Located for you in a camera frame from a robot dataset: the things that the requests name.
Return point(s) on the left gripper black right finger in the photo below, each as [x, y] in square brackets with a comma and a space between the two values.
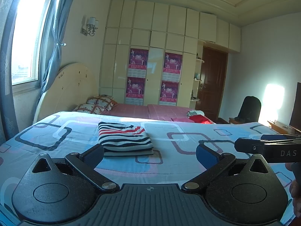
[226, 172]

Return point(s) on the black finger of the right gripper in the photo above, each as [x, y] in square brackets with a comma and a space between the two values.
[275, 137]

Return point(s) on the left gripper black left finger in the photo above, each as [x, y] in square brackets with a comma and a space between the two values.
[74, 172]

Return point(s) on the white red black striped sweater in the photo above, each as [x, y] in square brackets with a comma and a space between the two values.
[120, 139]

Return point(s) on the wooden side table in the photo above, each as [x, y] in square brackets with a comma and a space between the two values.
[282, 128]

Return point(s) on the black chair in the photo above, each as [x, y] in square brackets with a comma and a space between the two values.
[249, 112]

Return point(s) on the dark television screen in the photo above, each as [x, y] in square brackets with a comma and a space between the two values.
[295, 121]

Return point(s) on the red folded cloth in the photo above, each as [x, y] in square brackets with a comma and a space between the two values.
[200, 119]

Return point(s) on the white green folded cloth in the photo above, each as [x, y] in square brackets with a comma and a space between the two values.
[194, 113]

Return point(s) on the patterned pillow near headboard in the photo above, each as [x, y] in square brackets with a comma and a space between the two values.
[106, 102]

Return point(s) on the pink bed cover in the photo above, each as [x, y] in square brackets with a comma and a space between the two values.
[154, 112]

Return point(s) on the lower right pink poster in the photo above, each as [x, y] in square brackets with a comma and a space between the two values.
[169, 91]

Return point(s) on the pink poster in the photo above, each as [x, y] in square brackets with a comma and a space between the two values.
[169, 91]
[138, 59]
[135, 87]
[172, 63]

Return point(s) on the cream rounded headboard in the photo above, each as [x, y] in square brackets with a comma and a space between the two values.
[73, 85]

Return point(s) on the brown wooden door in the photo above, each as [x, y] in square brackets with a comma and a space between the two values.
[213, 76]

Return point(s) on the lower left pink poster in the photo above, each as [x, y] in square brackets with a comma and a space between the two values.
[135, 87]

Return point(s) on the upper right pink poster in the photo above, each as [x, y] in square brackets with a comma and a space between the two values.
[172, 63]

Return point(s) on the cream built-in wardrobe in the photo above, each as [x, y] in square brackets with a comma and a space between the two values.
[159, 28]

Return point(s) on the upper left pink poster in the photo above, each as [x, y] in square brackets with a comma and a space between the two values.
[138, 59]

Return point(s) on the window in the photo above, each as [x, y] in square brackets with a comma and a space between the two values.
[27, 38]

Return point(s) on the wall lamp with shades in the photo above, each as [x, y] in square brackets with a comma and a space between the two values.
[91, 27]

